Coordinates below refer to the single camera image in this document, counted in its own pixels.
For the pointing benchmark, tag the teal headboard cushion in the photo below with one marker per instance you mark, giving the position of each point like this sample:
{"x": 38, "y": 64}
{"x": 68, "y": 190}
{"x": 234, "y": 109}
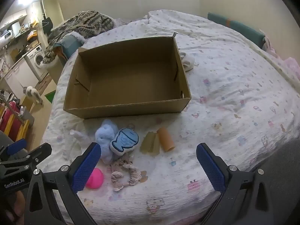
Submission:
{"x": 236, "y": 27}

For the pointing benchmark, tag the green floor mat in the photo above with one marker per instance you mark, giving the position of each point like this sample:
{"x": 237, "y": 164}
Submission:
{"x": 49, "y": 97}

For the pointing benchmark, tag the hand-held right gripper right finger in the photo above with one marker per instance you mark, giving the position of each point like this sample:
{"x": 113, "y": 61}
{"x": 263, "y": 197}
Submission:
{"x": 211, "y": 166}

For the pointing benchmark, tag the beige lace scrunchie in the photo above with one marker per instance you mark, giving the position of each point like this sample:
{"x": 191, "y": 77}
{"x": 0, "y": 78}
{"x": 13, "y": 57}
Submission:
{"x": 126, "y": 172}

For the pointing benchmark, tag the teal pillow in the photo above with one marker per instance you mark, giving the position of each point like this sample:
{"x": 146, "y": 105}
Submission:
{"x": 69, "y": 45}

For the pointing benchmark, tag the white cabinet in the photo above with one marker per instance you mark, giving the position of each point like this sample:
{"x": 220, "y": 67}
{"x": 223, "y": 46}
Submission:
{"x": 16, "y": 75}

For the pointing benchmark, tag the pink ball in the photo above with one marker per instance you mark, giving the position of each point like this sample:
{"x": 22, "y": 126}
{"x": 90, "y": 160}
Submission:
{"x": 95, "y": 178}

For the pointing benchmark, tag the light blue fluffy plush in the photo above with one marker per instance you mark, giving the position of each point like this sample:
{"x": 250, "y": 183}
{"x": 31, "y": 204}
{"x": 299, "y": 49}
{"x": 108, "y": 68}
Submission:
{"x": 105, "y": 138}

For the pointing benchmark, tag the orange cardboard tube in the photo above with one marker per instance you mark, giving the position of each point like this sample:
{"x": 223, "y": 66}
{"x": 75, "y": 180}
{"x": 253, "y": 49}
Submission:
{"x": 166, "y": 139}

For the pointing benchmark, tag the olive green soft block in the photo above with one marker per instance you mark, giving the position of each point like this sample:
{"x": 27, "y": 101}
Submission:
{"x": 155, "y": 146}
{"x": 147, "y": 143}

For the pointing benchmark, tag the black hanging garment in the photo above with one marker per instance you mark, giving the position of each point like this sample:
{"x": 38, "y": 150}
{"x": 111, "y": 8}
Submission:
{"x": 47, "y": 25}

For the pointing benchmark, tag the white kitchen appliance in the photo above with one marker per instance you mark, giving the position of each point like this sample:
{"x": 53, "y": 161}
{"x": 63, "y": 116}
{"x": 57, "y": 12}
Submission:
{"x": 6, "y": 35}

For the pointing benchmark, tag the wooden rack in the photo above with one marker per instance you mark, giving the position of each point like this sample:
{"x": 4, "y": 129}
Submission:
{"x": 22, "y": 124}

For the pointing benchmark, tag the white rolled sock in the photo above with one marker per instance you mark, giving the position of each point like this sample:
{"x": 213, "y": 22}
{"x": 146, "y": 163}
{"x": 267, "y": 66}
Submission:
{"x": 187, "y": 62}

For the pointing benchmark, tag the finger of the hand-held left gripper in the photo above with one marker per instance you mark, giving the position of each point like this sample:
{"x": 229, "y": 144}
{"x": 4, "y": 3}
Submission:
{"x": 16, "y": 146}
{"x": 39, "y": 152}

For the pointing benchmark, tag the printed white bedsheet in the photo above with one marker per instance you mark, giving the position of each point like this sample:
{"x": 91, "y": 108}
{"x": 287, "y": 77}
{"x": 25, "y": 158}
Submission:
{"x": 234, "y": 98}

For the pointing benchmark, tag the pink cloth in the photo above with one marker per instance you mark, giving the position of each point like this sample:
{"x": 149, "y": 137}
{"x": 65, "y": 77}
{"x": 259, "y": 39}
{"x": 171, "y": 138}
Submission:
{"x": 288, "y": 68}

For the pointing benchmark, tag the brown cardboard box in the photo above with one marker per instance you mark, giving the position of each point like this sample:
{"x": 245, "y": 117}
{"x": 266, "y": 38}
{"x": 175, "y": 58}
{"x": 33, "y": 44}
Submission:
{"x": 131, "y": 75}

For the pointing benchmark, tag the white washing machine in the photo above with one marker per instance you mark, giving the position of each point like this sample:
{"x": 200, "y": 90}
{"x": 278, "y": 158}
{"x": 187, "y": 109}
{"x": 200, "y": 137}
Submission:
{"x": 36, "y": 59}

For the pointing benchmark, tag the grey white cat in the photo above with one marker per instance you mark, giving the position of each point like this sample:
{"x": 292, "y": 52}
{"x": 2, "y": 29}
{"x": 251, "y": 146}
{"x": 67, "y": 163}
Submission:
{"x": 32, "y": 93}

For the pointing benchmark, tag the white fluffy cloth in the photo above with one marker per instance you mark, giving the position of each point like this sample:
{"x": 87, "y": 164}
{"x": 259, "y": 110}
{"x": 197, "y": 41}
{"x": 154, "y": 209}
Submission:
{"x": 78, "y": 136}

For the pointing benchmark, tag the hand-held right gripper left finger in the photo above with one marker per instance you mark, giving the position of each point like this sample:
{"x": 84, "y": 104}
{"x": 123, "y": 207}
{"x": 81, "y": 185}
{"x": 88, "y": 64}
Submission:
{"x": 86, "y": 166}

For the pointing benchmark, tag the pink suitcase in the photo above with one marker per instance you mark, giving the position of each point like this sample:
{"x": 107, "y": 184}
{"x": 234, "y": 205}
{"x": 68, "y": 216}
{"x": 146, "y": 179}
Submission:
{"x": 9, "y": 119}

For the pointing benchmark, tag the grey patterned knit blanket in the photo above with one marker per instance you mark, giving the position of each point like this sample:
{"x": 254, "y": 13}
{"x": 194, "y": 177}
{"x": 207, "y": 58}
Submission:
{"x": 82, "y": 24}

